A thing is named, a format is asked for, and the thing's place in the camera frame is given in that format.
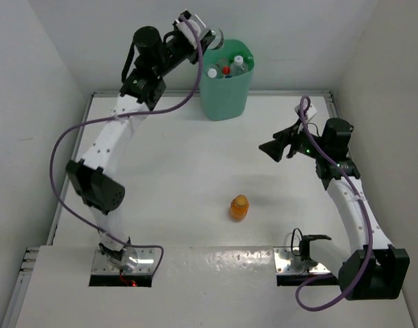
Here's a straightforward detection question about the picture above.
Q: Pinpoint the Aquafina bottle white cap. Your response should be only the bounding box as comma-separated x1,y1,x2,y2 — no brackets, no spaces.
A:
206,66,219,79

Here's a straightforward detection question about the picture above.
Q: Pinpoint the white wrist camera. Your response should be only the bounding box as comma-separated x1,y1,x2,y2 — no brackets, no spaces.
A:
173,10,210,49
304,103,318,123

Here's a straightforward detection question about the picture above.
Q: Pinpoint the clear bottle colourful label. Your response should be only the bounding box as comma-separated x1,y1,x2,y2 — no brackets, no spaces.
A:
230,55,249,77

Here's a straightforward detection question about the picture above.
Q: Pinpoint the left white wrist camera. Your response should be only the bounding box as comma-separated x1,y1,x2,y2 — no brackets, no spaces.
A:
173,10,210,49

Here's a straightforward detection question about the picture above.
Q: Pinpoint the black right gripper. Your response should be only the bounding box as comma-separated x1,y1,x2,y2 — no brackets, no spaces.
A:
260,118,327,162

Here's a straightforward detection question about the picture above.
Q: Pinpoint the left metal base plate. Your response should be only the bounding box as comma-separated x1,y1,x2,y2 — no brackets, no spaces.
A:
91,248,156,275

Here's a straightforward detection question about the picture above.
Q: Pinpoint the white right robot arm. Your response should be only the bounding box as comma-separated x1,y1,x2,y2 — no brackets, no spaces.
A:
258,118,410,301

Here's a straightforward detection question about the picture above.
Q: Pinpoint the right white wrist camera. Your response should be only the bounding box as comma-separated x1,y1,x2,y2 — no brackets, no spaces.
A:
304,103,318,123

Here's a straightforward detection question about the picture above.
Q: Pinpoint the small red-cap cola bottle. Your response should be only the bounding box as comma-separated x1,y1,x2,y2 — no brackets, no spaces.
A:
216,58,231,75

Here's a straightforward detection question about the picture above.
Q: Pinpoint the metal base plate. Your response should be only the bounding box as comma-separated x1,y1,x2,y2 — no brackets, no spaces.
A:
91,248,156,275
273,247,330,275

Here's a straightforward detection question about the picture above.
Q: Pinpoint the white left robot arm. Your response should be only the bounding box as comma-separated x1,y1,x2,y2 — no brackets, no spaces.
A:
66,20,216,264

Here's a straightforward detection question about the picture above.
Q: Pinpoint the orange juice bottle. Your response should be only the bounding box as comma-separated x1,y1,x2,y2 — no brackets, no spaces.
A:
229,195,249,221

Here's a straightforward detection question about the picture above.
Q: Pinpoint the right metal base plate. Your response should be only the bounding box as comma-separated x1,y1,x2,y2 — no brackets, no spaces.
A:
273,247,330,275

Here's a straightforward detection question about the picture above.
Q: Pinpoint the black-cap black-label bottle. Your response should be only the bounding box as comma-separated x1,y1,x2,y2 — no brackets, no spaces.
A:
208,27,224,50

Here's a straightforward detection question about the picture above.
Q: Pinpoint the aluminium rail left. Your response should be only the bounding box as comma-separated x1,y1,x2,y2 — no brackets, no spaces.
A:
0,91,96,328

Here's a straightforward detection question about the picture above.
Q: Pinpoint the green soda bottle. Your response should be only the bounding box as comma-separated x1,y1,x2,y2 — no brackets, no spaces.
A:
246,55,254,65

